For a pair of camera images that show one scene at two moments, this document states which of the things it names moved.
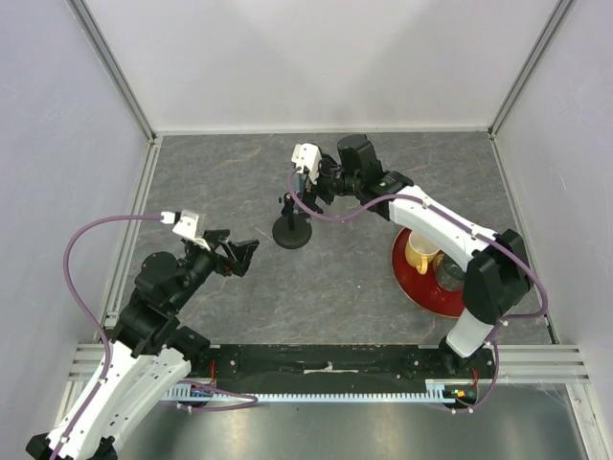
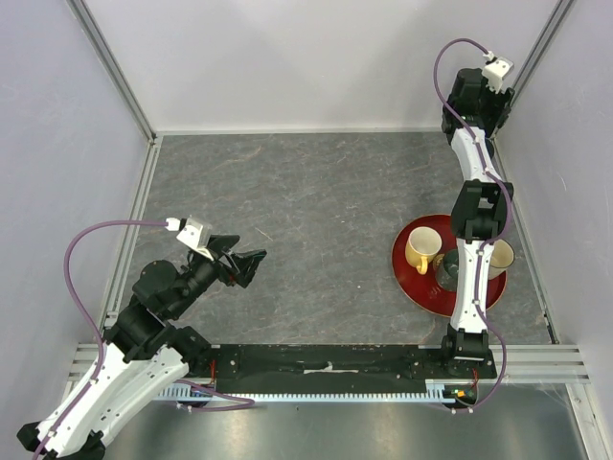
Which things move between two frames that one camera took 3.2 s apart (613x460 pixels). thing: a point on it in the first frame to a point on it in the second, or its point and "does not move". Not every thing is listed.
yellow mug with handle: (420, 251) does not move
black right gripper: (316, 189) to (492, 113)
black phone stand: (291, 231) to (489, 147)
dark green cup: (450, 277) does not move
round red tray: (423, 287) does not move
